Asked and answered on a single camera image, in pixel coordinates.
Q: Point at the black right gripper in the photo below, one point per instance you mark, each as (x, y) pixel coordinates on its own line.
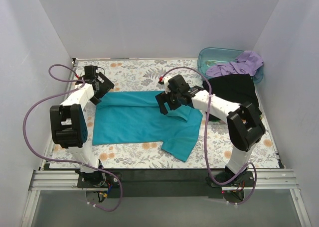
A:
(164, 102)

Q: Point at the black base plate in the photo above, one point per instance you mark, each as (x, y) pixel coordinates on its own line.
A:
(167, 183)

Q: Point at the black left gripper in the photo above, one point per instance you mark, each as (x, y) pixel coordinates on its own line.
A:
(105, 88)

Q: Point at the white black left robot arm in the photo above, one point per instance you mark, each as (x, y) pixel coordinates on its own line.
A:
(68, 125)

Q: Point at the black folded t shirt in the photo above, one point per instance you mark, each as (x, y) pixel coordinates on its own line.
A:
(236, 88)

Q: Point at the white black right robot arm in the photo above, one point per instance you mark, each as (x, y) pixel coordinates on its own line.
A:
(244, 125)

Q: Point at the purple t shirt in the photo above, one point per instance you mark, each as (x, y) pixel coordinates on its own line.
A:
(247, 63)

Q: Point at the teal t shirt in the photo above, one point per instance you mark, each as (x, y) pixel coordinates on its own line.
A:
(134, 117)

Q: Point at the teal plastic bin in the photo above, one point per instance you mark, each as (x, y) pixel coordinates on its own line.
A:
(210, 56)

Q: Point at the floral tablecloth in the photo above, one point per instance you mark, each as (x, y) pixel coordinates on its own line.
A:
(143, 75)

